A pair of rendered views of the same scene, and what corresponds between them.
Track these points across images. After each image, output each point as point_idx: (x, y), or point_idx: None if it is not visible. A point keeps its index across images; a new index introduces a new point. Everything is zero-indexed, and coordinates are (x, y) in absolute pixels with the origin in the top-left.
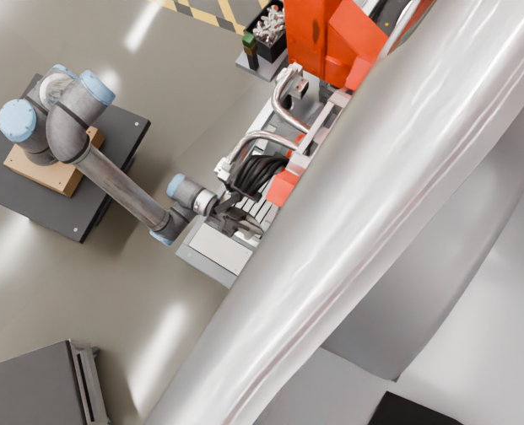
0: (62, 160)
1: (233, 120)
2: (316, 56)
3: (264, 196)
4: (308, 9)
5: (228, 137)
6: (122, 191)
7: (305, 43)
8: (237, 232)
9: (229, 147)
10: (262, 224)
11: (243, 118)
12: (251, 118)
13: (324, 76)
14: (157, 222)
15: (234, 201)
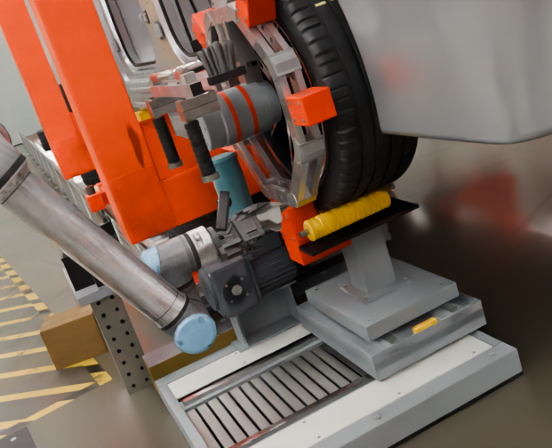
0: (6, 169)
1: (123, 437)
2: (153, 185)
3: (247, 403)
4: (116, 116)
5: (137, 445)
6: (103, 231)
7: (134, 177)
8: (268, 428)
9: (150, 446)
10: (280, 409)
11: (132, 428)
12: (140, 420)
13: (175, 215)
14: (173, 289)
15: (226, 199)
